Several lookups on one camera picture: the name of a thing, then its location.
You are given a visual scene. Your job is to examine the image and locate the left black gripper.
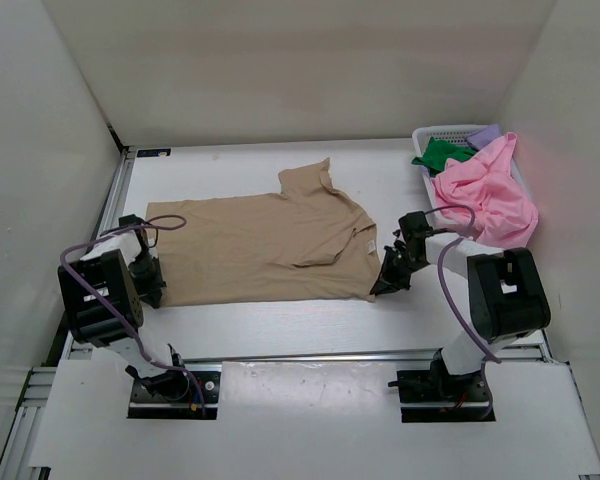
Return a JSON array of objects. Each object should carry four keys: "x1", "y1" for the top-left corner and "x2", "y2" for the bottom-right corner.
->
[{"x1": 128, "y1": 252, "x2": 166, "y2": 307}]

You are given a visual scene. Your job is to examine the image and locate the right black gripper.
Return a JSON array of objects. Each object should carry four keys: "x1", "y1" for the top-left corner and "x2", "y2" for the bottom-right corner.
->
[{"x1": 371, "y1": 245, "x2": 427, "y2": 296}]

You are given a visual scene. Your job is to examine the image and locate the beige t shirt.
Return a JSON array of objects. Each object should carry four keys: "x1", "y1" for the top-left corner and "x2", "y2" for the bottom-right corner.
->
[{"x1": 147, "y1": 159, "x2": 381, "y2": 307}]

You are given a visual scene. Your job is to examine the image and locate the pink t shirt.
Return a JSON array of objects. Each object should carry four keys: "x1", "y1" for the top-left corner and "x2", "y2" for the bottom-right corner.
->
[{"x1": 432, "y1": 132, "x2": 539, "y2": 249}]

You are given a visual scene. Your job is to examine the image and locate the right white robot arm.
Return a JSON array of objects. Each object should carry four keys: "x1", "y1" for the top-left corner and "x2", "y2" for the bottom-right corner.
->
[{"x1": 371, "y1": 211, "x2": 551, "y2": 401}]

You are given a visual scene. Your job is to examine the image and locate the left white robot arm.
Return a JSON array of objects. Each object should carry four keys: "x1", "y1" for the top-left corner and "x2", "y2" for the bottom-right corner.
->
[{"x1": 57, "y1": 214, "x2": 192, "y2": 402}]

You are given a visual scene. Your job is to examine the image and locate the green t shirt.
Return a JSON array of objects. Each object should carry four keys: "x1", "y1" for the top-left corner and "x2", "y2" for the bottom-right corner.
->
[{"x1": 411, "y1": 138, "x2": 477, "y2": 177}]

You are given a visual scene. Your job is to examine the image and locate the white plastic basket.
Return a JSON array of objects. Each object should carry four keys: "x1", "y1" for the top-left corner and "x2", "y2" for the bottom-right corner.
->
[{"x1": 412, "y1": 124, "x2": 532, "y2": 229}]

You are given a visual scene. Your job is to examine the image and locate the dark blue label sticker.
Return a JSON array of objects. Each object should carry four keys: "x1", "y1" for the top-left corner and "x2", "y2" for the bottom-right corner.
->
[{"x1": 136, "y1": 148, "x2": 171, "y2": 158}]

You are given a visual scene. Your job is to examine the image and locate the white front cover board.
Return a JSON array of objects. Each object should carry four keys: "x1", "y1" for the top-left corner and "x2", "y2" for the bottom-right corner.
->
[{"x1": 31, "y1": 360, "x2": 600, "y2": 479}]

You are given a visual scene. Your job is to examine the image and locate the lilac t shirt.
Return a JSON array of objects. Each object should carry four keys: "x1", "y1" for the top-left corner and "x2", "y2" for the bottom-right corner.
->
[{"x1": 466, "y1": 124, "x2": 502, "y2": 151}]

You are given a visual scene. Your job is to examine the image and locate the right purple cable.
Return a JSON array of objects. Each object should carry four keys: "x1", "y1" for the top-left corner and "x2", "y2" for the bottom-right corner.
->
[{"x1": 424, "y1": 204, "x2": 502, "y2": 416}]

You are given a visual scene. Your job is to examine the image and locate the purple cable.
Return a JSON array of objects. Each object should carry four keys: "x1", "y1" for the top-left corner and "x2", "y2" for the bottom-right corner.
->
[
  {"x1": 59, "y1": 214, "x2": 207, "y2": 419},
  {"x1": 424, "y1": 204, "x2": 502, "y2": 416}
]

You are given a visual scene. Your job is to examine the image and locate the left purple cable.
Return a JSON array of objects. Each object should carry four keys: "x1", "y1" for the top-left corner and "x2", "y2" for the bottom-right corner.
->
[{"x1": 59, "y1": 214, "x2": 207, "y2": 419}]

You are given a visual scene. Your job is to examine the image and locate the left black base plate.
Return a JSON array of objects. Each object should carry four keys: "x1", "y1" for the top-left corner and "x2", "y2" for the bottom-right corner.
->
[{"x1": 125, "y1": 366, "x2": 221, "y2": 408}]

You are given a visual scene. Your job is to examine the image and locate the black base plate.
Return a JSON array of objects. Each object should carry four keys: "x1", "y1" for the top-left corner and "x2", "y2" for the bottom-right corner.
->
[
  {"x1": 388, "y1": 370, "x2": 489, "y2": 404},
  {"x1": 125, "y1": 366, "x2": 221, "y2": 408}
]

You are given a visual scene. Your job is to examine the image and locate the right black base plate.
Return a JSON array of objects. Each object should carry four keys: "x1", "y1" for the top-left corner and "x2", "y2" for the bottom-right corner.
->
[{"x1": 388, "y1": 370, "x2": 489, "y2": 404}]

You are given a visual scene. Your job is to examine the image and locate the aluminium frame rail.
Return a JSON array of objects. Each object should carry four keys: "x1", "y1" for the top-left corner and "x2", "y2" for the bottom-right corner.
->
[{"x1": 0, "y1": 146, "x2": 136, "y2": 479}]

